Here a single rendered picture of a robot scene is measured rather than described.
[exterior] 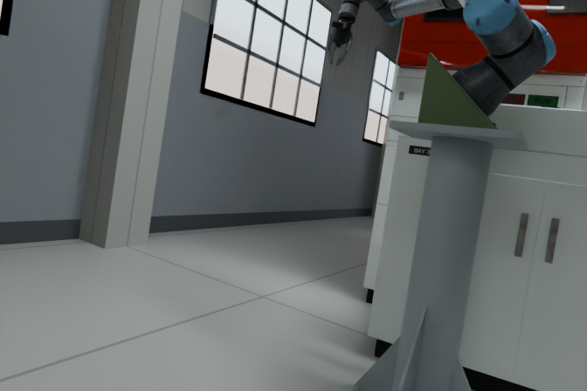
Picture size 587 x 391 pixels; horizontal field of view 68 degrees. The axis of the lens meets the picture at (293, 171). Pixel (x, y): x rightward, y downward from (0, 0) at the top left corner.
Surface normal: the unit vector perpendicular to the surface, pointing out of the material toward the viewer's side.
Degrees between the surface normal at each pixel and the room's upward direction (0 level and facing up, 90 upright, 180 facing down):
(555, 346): 90
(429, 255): 90
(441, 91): 90
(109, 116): 90
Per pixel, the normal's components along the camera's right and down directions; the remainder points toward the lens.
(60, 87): 0.84, 0.15
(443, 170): -0.68, -0.08
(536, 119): -0.43, -0.04
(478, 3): -0.70, -0.40
